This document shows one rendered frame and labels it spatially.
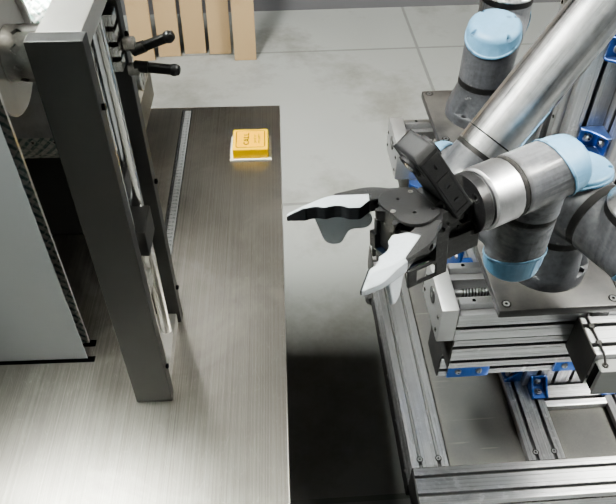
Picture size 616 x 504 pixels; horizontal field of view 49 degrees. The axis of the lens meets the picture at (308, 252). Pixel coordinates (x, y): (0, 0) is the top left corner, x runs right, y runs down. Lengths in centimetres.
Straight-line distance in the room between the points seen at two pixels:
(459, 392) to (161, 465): 107
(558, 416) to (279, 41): 252
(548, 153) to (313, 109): 241
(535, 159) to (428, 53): 289
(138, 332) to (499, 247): 46
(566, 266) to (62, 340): 83
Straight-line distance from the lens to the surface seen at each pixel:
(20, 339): 105
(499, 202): 77
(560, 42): 95
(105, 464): 96
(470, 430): 180
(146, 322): 85
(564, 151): 84
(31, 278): 94
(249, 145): 136
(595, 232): 113
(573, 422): 188
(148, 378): 95
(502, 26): 157
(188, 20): 362
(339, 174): 278
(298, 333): 219
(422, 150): 67
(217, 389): 99
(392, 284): 67
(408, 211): 72
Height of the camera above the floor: 171
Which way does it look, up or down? 45 degrees down
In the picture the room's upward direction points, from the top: straight up
